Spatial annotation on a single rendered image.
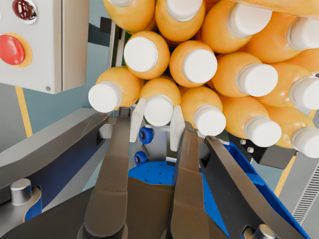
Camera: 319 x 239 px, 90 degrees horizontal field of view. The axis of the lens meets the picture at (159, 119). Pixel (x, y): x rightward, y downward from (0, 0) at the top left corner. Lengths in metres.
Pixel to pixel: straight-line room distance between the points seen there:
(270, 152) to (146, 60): 0.35
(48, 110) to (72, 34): 1.46
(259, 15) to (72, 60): 0.26
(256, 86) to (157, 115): 0.13
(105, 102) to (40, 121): 1.62
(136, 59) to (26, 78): 0.16
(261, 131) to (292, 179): 1.89
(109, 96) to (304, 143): 0.27
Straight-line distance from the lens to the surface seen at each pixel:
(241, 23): 0.22
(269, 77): 0.24
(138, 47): 0.21
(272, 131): 0.27
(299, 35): 0.26
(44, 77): 0.28
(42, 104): 1.75
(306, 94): 0.27
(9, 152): 1.01
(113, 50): 0.37
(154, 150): 0.47
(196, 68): 0.21
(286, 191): 2.21
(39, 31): 0.28
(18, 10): 0.28
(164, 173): 0.40
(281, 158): 0.47
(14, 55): 0.29
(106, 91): 0.22
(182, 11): 0.21
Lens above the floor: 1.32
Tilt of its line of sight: 69 degrees down
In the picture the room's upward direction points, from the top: 173 degrees counter-clockwise
